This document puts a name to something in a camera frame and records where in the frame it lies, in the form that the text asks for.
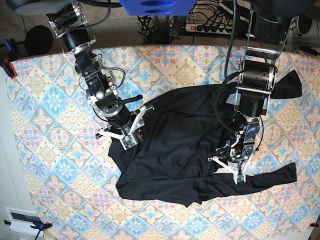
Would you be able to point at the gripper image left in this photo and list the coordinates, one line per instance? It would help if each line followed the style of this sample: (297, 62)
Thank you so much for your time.
(105, 106)

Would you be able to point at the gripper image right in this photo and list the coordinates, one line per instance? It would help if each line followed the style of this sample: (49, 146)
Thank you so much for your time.
(230, 154)

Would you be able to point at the black t-shirt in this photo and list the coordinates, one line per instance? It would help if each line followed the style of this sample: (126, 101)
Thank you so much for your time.
(180, 134)

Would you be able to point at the robot arm image right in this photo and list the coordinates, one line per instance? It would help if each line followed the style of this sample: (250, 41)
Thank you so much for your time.
(256, 81)

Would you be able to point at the patterned tablecloth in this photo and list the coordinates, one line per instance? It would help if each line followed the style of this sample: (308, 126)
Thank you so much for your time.
(72, 181)

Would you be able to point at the black round speaker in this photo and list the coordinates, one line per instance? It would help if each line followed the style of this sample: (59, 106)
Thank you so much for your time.
(38, 40)

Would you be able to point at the orange clamp lower right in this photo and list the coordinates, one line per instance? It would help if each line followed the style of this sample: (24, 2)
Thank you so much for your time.
(314, 225)

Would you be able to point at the red black clamp upper left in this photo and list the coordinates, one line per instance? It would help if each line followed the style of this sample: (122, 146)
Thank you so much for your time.
(5, 62)

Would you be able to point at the white power strip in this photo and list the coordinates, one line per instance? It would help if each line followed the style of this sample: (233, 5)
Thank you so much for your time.
(208, 28)

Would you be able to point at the blue clamp lower left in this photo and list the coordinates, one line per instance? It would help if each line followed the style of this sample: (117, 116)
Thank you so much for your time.
(40, 226)

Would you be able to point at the white round device upper right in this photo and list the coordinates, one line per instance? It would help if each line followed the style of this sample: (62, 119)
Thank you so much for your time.
(304, 24)

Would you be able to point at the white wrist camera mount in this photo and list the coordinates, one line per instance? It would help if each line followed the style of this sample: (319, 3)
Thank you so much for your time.
(239, 175)
(125, 126)

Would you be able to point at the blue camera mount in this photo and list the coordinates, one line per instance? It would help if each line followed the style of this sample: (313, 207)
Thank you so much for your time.
(157, 7)

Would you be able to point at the white wall vent box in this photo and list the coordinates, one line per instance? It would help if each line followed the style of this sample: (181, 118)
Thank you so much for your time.
(22, 220)

